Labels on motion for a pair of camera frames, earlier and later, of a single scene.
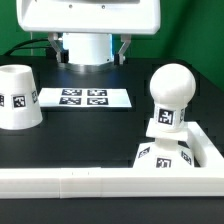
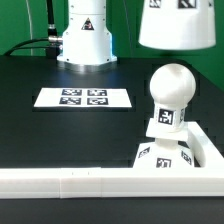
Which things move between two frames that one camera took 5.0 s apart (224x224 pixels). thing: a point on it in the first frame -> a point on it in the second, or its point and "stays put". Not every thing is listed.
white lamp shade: (20, 107) -> (178, 25)
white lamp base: (167, 151) stays put
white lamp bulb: (171, 88) stays put
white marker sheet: (84, 97) stays put
